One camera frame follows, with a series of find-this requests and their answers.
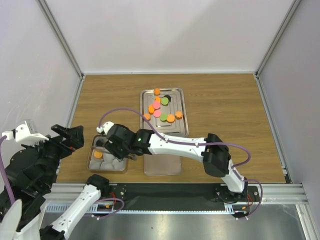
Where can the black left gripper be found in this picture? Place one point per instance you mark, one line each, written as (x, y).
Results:
(74, 138)

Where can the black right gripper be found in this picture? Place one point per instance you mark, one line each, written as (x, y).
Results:
(111, 146)

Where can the silver metal tongs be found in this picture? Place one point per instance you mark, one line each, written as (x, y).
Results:
(117, 151)

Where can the tan round biscuit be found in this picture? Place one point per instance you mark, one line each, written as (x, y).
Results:
(98, 154)
(170, 118)

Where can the rose gold cookie tin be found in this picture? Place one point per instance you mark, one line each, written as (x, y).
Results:
(108, 163)

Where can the green round cookie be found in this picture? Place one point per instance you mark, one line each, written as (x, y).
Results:
(163, 117)
(164, 101)

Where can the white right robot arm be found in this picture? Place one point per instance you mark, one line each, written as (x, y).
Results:
(214, 154)

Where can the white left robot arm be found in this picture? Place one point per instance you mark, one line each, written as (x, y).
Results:
(30, 176)

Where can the orange pumpkin cookie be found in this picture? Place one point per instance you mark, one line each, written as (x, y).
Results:
(147, 116)

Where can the rose gold tin lid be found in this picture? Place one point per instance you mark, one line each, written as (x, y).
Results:
(160, 165)

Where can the orange fish cookie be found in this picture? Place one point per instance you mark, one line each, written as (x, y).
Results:
(158, 99)
(151, 109)

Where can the pink round cookie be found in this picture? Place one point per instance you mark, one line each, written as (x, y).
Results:
(157, 113)
(156, 105)

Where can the silver metal baking tray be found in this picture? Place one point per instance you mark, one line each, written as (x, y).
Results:
(165, 110)

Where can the orange swirl cookie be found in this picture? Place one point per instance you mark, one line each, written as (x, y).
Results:
(157, 91)

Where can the orange leaf cookie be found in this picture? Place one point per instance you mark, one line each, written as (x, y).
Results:
(178, 115)

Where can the black sandwich cookie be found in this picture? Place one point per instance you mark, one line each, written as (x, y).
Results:
(168, 97)

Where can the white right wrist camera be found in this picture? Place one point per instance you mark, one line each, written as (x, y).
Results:
(105, 127)

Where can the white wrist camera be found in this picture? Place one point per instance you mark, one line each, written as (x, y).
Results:
(27, 134)
(105, 127)

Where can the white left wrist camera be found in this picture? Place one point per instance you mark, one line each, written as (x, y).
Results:
(27, 134)

